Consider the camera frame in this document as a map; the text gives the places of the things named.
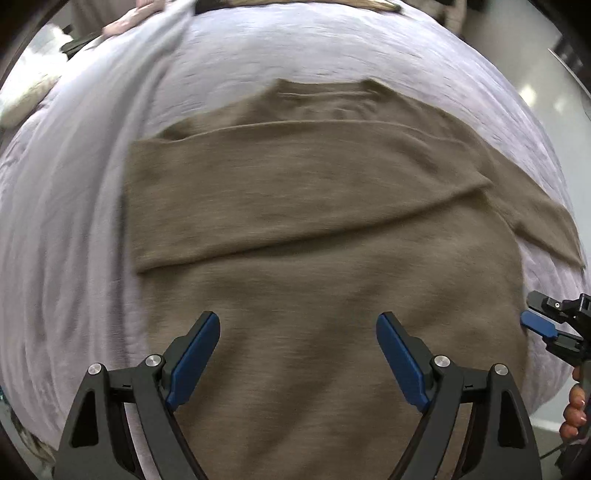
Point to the brown knit sweater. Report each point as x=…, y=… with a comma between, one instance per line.
x=314, y=221

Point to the lavender embossed bedspread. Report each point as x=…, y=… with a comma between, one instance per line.
x=286, y=46

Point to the pale grey fleece blanket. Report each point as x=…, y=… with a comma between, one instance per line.
x=92, y=152

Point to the person's right hand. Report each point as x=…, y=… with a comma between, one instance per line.
x=575, y=410

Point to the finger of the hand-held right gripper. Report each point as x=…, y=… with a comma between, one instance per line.
x=538, y=323
x=542, y=302

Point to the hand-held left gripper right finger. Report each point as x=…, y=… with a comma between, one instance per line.
x=400, y=357

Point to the pale rumpled cloth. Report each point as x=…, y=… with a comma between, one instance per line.
x=27, y=78

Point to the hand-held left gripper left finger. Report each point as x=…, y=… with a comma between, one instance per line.
x=194, y=355

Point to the pink fluffy cloth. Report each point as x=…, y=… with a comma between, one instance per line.
x=134, y=16

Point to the small black object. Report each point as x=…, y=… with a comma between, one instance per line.
x=76, y=47

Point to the beige cloth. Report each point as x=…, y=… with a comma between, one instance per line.
x=451, y=14

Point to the black rectangular object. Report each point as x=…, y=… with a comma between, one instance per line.
x=570, y=57

